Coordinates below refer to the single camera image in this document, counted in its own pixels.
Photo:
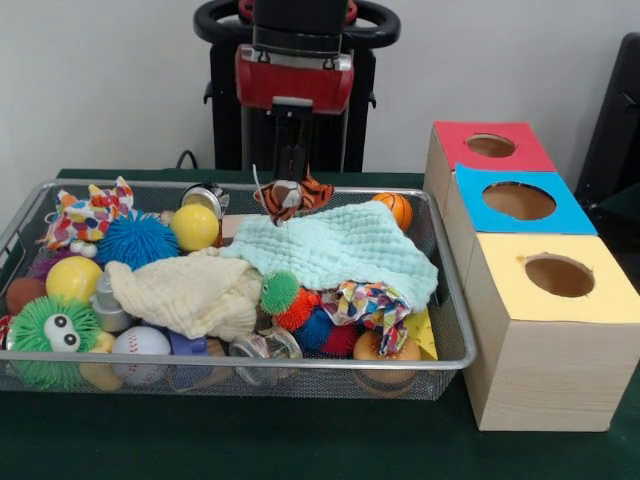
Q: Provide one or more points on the blue spiky ball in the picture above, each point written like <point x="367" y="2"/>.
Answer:
<point x="137" y="242"/>

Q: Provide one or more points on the colourful patterned cloth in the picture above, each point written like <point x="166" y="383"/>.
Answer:
<point x="370" y="305"/>
<point x="85" y="220"/>

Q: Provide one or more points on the dark green table cloth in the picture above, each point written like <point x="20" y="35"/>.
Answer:
<point x="250" y="440"/>
<point x="625" y="200"/>

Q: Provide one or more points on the cream waffle cloth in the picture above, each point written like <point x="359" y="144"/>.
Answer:
<point x="190" y="295"/>

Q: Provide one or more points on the green spiky googly-eyed ball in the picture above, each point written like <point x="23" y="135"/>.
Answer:
<point x="30" y="325"/>

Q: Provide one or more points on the wooden box with three holes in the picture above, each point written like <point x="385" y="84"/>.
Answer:
<point x="550" y="370"/>

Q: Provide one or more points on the small orange basketball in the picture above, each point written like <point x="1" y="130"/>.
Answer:
<point x="395" y="210"/>

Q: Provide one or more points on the spiky multicolour caterpillar toy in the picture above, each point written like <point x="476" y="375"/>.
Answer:
<point x="280" y="292"/>

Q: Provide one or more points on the yellow ball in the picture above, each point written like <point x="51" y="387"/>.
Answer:
<point x="195" y="227"/>
<point x="74" y="280"/>

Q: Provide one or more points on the mint waffle cloth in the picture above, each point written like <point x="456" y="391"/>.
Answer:
<point x="350" y="250"/>

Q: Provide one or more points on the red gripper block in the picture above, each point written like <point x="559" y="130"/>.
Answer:
<point x="295" y="85"/>

